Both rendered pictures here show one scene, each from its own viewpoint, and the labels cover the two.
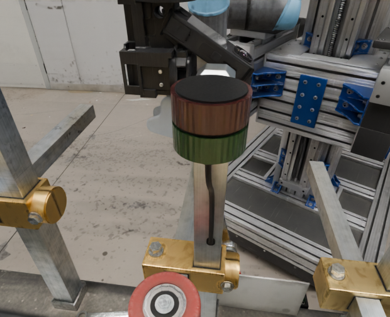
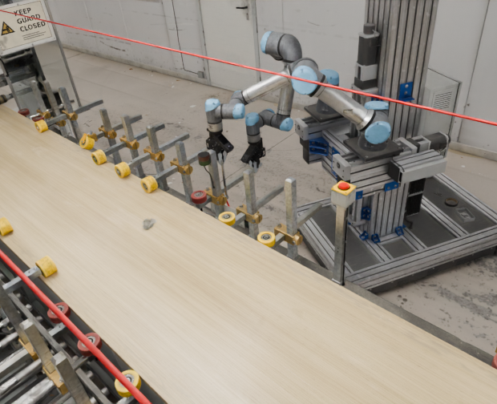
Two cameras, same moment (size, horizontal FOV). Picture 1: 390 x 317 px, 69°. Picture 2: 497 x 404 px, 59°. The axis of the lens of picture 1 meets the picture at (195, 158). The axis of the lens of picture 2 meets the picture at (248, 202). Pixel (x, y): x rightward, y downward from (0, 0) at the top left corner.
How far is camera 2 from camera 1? 2.00 m
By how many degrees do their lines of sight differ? 31
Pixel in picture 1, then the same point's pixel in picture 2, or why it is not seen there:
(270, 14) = (276, 125)
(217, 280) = (216, 199)
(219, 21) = (252, 127)
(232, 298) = not seen: hidden behind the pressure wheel
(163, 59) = (212, 143)
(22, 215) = (182, 170)
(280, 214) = not seen: hidden behind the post
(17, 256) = not seen: hidden behind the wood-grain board
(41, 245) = (185, 180)
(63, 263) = (189, 188)
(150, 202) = (277, 208)
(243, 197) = (325, 220)
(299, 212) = (352, 240)
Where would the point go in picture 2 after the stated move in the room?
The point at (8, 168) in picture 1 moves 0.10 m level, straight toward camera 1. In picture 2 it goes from (181, 159) to (180, 168)
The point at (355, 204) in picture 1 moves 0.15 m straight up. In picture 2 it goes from (399, 250) to (402, 232)
